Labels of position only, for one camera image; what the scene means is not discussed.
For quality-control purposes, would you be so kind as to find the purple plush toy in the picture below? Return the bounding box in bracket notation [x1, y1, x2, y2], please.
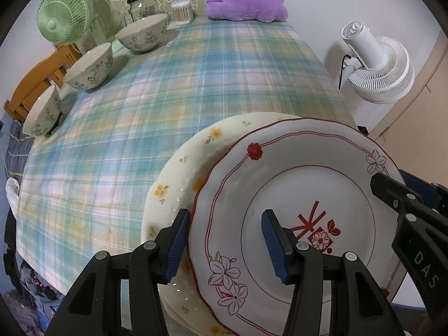
[204, 0, 288, 24]

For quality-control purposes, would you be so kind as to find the plaid tablecloth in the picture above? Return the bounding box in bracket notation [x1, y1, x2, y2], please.
[16, 16, 358, 309]

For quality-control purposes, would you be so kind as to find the grey floral ceramic bowl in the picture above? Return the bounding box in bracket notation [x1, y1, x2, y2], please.
[23, 86, 63, 137]
[115, 13, 169, 54]
[63, 42, 114, 92]

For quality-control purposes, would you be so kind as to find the blue grey plaid cloth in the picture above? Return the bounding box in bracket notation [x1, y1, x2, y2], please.
[0, 119, 36, 176]

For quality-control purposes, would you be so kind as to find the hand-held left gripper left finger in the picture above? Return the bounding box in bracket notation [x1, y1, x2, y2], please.
[52, 208, 192, 336]

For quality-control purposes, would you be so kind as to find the glass jar with dark lid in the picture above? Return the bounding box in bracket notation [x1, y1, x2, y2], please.
[127, 0, 157, 22]

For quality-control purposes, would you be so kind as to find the black fan cable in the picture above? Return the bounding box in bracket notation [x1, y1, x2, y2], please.
[338, 54, 351, 90]

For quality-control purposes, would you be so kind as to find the dark clothing pile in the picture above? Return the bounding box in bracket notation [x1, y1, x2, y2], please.
[0, 213, 71, 336]

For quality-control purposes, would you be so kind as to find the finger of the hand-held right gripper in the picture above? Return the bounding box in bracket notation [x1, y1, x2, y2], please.
[370, 173, 435, 218]
[400, 169, 448, 218]

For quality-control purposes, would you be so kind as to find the wooden chair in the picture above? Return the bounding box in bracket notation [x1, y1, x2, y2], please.
[3, 44, 83, 121]

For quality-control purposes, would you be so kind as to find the white plate with red pattern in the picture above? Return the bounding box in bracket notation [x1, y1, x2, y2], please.
[188, 118, 408, 336]

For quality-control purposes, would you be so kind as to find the beige door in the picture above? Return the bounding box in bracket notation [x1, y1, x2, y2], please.
[367, 30, 448, 186]

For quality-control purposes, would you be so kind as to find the round yellow floral plate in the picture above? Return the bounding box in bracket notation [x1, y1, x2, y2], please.
[141, 112, 305, 336]

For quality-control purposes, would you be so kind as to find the cotton swab container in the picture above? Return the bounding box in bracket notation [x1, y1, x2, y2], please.
[170, 1, 194, 26]

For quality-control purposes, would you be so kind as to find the white fan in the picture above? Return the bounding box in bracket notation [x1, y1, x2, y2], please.
[341, 21, 415, 104]

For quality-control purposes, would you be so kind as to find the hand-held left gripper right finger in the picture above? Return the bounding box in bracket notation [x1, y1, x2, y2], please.
[261, 209, 401, 336]

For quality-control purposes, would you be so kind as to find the green desk fan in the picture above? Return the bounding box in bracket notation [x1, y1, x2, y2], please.
[36, 0, 113, 55]

